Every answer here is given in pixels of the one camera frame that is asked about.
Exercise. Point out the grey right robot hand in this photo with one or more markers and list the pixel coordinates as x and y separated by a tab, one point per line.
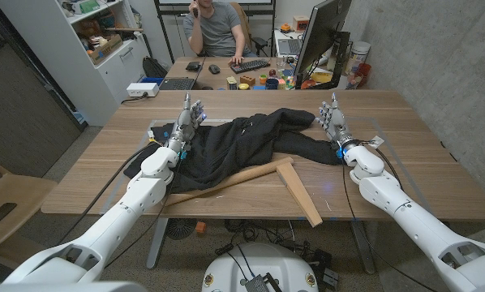
336	123

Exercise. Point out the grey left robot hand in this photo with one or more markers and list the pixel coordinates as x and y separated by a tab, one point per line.
185	123

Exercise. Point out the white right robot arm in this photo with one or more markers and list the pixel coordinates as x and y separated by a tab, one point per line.
409	215

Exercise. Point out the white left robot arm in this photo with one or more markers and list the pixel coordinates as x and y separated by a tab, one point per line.
117	215

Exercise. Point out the black hoodie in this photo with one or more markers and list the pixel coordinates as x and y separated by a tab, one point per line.
234	146

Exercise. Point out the black laptop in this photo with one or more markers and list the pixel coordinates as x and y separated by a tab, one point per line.
177	84

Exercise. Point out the white paper tag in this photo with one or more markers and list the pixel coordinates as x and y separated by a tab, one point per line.
376	141

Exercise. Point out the wooden desk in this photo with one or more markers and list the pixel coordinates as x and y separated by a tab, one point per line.
210	79

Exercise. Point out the white power strip box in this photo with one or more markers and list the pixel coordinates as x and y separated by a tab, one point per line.
142	89

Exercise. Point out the red cup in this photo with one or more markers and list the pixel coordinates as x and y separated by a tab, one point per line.
363	73

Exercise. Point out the black wallet case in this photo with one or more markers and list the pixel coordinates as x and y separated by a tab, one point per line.
193	66

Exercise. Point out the black computer mouse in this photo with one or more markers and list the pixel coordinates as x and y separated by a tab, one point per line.
214	69

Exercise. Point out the black backpack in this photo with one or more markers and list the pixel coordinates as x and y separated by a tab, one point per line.
153	68

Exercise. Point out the white plastic jar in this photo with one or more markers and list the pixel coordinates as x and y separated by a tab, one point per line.
358	54

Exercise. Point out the toy brick block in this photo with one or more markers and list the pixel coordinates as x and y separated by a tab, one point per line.
247	80

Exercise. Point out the blue mug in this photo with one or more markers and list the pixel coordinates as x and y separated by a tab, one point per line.
272	84

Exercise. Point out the wooden clothes hanger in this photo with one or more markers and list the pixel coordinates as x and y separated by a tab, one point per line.
299	190

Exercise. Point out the black keyboard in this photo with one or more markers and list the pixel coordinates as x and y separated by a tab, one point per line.
250	65

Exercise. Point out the black computer monitor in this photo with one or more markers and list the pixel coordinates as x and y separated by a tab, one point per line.
319	36

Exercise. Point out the silver laptop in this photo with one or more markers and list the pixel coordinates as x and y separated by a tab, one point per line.
289	46

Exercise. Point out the person in grey t-shirt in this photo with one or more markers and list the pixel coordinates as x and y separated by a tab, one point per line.
218	32

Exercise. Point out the black floor fan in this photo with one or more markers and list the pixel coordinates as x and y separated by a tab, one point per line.
180	228

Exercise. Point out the small orange cube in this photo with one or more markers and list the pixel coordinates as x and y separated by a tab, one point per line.
200	227

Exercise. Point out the orange box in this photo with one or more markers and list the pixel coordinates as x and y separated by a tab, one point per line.
300	23

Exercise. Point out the brown office chair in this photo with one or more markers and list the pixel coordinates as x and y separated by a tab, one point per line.
252	38

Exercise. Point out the cardboard box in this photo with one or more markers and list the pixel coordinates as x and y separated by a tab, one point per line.
104	50

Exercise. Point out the grey table leg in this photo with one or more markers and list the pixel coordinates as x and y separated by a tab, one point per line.
156	243
363	247

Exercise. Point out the white shelf cabinet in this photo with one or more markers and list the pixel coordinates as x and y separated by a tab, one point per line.
56	61

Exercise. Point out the white robot torso base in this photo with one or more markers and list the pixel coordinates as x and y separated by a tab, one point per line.
263	259

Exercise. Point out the black module on torso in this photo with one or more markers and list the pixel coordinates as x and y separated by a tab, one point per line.
263	283

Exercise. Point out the light wooden chair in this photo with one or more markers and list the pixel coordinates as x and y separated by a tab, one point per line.
11	194

